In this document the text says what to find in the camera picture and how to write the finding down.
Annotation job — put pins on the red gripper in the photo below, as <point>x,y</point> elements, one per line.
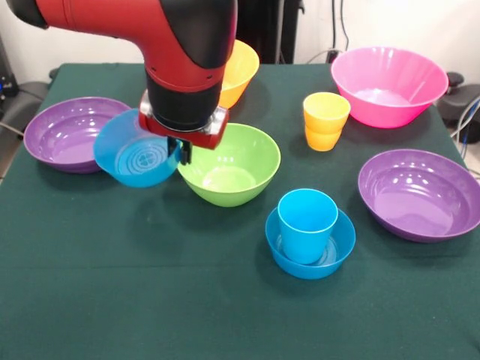
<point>191,137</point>

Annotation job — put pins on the blue bowl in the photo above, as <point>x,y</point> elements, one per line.
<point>131,168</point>
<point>311,272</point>

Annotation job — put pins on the green bowl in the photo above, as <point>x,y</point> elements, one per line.
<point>240,187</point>

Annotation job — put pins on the orange bowl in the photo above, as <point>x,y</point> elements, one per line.
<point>242,75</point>

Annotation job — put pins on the orange cup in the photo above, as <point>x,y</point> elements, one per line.
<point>324,135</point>

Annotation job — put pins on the blue cup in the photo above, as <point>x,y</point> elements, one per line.
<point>303,243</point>

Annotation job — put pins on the pink bowl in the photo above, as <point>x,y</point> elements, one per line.
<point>386,112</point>

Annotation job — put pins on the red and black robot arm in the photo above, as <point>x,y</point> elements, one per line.
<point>176,56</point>

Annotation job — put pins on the black computer tower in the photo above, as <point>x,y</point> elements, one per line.
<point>7,75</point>

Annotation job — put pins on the purple bowl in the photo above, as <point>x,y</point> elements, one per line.
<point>63,138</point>
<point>416,202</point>

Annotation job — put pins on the dark green tablecloth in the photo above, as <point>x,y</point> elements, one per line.
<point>240,318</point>

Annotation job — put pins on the black knobbed device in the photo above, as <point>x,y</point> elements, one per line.
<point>468,97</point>

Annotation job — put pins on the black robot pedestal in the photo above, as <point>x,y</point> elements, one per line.
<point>270,22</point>

